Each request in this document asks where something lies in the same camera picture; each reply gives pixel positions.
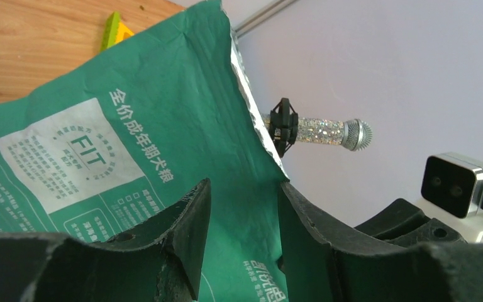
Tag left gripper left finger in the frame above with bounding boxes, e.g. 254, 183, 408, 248
0, 179, 211, 301

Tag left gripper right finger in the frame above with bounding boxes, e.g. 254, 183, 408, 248
277, 182, 483, 301

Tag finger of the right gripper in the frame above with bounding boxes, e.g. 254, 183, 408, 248
355, 198, 467, 248

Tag green dog food bag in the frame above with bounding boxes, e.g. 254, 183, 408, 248
0, 1, 288, 301

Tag glitter silver microphone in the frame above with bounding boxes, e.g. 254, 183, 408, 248
261, 113, 373, 151

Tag yellow green triangular toy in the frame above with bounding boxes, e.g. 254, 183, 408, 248
99, 11, 134, 52

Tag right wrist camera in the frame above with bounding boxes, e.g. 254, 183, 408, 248
416, 152, 483, 243

